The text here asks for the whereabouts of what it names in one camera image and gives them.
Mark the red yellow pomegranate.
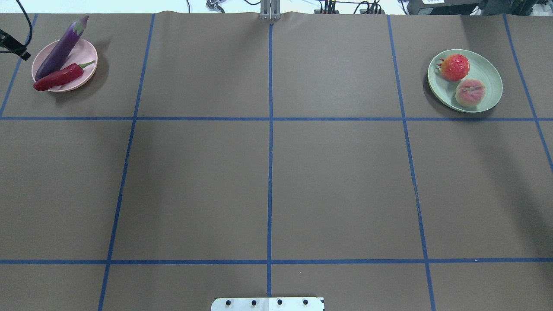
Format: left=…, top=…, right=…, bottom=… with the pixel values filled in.
left=436, top=54, right=470, bottom=82

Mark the yellow pink peach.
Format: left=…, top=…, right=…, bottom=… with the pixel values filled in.
left=454, top=79, right=486, bottom=108

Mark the red chili pepper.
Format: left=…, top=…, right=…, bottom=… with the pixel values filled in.
left=33, top=60, right=95, bottom=91

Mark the purple eggplant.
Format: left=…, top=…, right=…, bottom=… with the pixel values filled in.
left=35, top=15, right=89, bottom=80

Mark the black laptop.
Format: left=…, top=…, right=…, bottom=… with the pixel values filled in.
left=406, top=0, right=536, bottom=16

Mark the pink plate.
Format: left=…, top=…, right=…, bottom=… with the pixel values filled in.
left=31, top=39, right=99, bottom=92

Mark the aluminium frame post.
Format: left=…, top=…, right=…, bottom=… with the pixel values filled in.
left=259, top=0, right=282, bottom=20

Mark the white camera stand column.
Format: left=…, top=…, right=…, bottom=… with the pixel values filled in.
left=210, top=297, right=325, bottom=311

